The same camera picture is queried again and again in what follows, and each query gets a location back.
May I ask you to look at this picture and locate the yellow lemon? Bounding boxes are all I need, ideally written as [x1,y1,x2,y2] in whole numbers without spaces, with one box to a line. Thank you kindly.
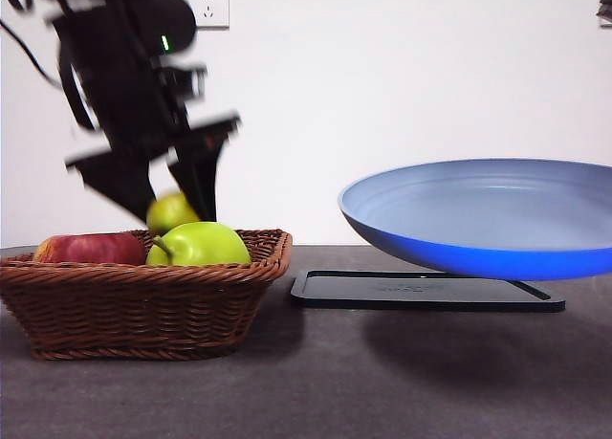
[145,191,202,237]

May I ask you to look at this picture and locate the blue round plate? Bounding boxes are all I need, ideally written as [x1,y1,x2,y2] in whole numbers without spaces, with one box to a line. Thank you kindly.
[337,158,612,282]

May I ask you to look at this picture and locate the black cable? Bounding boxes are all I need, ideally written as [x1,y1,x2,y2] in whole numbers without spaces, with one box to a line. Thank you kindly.
[0,18,64,90]

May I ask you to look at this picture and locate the red apple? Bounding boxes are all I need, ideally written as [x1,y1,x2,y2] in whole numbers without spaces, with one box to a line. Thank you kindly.
[33,232,147,266]

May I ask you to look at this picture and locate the brown wicker basket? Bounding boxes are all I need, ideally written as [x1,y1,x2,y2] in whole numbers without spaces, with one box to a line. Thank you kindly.
[0,228,294,362]

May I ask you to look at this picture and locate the white wall socket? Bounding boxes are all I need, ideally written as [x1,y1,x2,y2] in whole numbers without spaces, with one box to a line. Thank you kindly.
[189,0,230,32]

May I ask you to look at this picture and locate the green apple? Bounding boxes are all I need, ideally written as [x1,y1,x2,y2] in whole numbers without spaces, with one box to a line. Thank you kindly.
[145,221,252,268]

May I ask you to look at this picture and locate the black flat tray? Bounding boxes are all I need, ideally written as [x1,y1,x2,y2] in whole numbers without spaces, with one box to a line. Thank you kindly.
[290,269,566,315]

